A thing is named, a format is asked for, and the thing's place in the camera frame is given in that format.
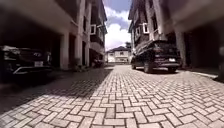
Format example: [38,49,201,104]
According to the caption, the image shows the white house with dark roof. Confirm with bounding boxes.
[105,45,133,64]

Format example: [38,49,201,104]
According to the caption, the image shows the grey brick paved road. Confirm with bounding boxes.
[0,64,224,128]

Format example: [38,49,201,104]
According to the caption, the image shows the black suv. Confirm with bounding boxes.
[130,40,183,74]

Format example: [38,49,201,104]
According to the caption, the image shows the pale multi-storey building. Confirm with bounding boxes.
[0,0,109,73]
[127,0,224,74]

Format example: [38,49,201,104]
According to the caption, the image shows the black car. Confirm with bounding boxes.
[0,45,55,83]

